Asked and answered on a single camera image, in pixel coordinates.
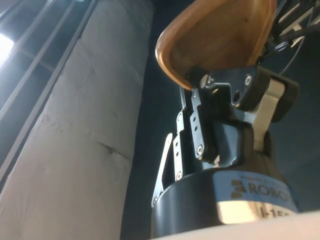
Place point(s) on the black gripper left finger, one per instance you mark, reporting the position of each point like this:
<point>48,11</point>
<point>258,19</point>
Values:
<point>178,150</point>

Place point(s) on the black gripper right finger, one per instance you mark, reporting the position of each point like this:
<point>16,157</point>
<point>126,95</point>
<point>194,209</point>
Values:
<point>250,82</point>

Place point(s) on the brown wooden cup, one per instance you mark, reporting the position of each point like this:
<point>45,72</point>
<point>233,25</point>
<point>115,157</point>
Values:
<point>220,32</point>

